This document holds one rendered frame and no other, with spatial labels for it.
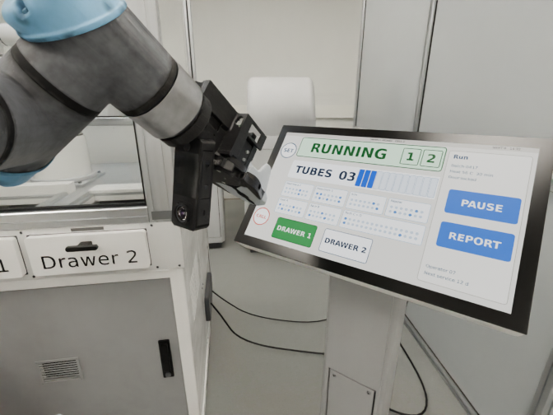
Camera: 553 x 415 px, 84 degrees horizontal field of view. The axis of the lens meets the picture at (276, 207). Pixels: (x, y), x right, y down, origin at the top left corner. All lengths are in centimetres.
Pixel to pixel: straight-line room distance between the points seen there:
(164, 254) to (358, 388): 61
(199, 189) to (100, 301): 74
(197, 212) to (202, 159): 6
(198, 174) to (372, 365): 60
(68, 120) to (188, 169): 13
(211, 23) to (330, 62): 144
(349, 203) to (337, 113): 351
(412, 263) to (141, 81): 46
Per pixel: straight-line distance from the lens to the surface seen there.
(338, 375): 89
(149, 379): 123
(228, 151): 39
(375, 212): 59
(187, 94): 34
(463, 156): 63
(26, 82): 32
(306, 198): 65
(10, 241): 102
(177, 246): 91
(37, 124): 31
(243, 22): 408
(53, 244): 98
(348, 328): 78
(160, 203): 87
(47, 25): 30
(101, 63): 30
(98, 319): 111
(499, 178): 62
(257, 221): 68
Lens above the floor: 125
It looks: 19 degrees down
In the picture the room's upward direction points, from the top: straight up
